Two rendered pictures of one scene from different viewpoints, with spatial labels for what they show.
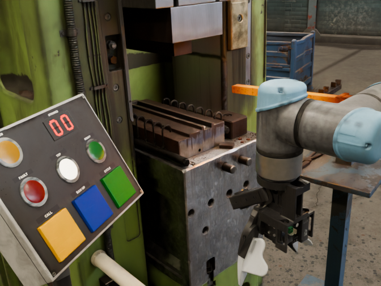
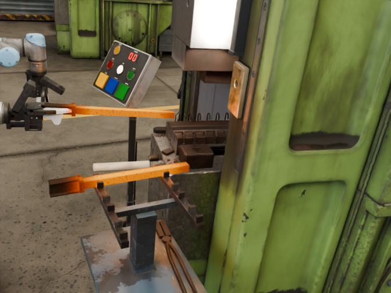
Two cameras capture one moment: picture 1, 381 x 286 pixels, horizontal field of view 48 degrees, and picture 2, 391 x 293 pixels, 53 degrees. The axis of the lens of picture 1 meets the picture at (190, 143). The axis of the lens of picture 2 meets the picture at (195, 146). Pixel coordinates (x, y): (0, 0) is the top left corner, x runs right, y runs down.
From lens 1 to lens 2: 239 cm
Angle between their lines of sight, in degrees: 99
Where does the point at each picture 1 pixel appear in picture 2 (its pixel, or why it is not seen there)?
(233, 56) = (234, 119)
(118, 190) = (119, 92)
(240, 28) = (234, 93)
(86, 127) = (137, 65)
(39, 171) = (116, 61)
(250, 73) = (241, 153)
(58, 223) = (103, 76)
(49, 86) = not seen: hidden behind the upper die
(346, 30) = not seen: outside the picture
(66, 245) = (98, 82)
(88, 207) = (110, 83)
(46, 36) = not seen: hidden behind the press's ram
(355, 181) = (103, 242)
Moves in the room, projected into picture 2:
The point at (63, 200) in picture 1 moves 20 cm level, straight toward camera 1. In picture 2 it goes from (110, 74) to (74, 70)
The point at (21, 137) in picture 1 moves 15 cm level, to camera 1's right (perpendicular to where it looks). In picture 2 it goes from (123, 49) to (105, 54)
